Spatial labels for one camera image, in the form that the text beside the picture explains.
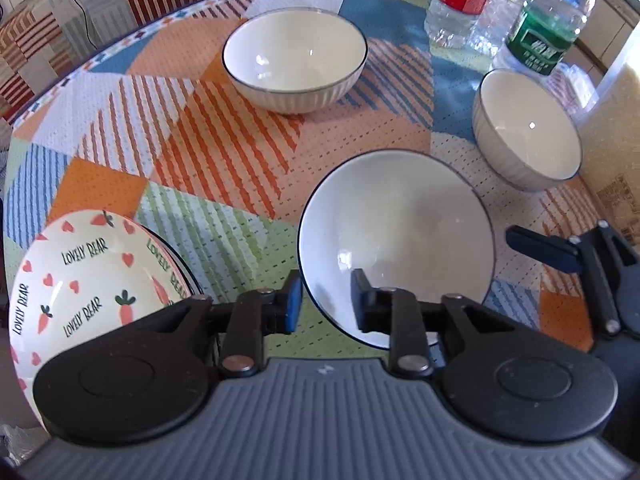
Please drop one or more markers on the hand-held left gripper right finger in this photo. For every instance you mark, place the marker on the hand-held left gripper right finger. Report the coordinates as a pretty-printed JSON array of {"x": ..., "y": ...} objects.
[{"x": 359, "y": 300}]

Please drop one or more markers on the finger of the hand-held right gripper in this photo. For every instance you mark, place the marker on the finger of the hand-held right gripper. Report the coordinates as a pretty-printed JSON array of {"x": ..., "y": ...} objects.
[{"x": 540, "y": 252}]

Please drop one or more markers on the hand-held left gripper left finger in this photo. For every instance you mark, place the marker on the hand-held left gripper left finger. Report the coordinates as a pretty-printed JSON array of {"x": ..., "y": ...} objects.
[{"x": 294, "y": 305}]

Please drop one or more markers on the white bowl dark rim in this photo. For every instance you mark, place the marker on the white bowl dark rim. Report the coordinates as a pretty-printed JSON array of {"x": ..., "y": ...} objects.
[
  {"x": 525, "y": 125},
  {"x": 295, "y": 55},
  {"x": 400, "y": 220}
]

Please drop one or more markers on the large white plate dark rim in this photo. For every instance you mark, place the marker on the large white plate dark rim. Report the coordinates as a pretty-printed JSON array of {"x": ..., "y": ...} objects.
[{"x": 191, "y": 281}]

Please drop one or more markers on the carrot and heart print plate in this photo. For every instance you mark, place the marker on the carrot and heart print plate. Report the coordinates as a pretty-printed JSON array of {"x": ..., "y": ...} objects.
[{"x": 85, "y": 280}]

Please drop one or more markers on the clear rice bag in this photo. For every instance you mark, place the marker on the clear rice bag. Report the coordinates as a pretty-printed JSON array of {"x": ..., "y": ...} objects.
[{"x": 620, "y": 150}]

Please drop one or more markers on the patchwork tablecloth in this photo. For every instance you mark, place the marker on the patchwork tablecloth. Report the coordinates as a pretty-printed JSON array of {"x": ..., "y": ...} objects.
[{"x": 200, "y": 150}]

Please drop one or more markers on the green label water bottle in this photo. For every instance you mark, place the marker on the green label water bottle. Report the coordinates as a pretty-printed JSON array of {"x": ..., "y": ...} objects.
[{"x": 542, "y": 35}]

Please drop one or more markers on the blue label water bottle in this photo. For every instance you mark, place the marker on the blue label water bottle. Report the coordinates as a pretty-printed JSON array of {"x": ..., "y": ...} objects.
[{"x": 505, "y": 5}]

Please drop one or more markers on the red label water bottle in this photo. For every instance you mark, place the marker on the red label water bottle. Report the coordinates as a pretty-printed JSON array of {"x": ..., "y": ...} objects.
[{"x": 457, "y": 5}]

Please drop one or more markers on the striped patchwork counter cloth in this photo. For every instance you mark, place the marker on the striped patchwork counter cloth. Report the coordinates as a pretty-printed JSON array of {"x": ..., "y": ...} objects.
[{"x": 45, "y": 40}]

